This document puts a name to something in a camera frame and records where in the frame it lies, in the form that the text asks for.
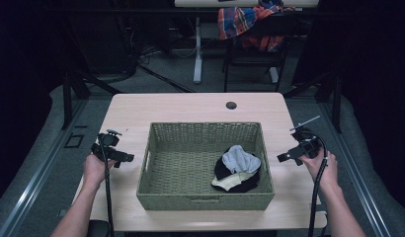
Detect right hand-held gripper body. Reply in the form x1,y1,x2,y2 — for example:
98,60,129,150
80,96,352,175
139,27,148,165
288,115,323,159

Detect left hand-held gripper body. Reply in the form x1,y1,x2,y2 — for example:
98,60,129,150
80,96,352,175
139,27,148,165
91,128,126,163

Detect light blue sock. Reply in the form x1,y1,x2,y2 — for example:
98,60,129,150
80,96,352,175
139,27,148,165
221,144,263,176

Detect green woven basket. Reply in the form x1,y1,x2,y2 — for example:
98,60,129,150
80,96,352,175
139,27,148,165
135,121,276,212

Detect cream sock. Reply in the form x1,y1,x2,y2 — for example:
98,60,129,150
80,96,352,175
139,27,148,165
211,171,255,193

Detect black sock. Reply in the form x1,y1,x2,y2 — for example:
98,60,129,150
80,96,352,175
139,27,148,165
210,151,262,195

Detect person's left hand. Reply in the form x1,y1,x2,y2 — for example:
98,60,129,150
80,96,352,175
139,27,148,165
82,153,116,190

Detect person's right hand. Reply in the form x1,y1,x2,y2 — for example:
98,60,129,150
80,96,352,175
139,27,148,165
300,148,340,193

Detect black metal stand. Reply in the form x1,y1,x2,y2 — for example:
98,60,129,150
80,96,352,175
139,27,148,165
60,67,123,130
283,68,344,134

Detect black seat edge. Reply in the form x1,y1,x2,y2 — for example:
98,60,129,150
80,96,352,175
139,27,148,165
87,219,112,237

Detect black chair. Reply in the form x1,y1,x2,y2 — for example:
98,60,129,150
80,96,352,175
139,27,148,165
222,14,292,94

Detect white desk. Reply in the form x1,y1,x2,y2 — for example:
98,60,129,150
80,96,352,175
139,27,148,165
173,0,321,85

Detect plaid cloth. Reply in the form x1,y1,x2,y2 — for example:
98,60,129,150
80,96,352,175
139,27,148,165
217,0,296,52

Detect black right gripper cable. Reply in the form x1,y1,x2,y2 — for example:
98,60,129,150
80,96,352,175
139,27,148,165
302,130,329,237

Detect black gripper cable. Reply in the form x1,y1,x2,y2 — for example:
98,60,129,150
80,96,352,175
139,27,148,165
99,139,116,237
302,130,329,237

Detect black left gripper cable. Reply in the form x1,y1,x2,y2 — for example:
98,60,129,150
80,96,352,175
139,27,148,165
99,139,116,237

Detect aluminium floor rail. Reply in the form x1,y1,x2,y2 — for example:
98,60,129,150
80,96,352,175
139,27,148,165
0,98,90,237
317,100,393,237

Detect black floor cables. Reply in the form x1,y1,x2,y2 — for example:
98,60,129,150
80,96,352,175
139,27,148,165
135,45,196,94

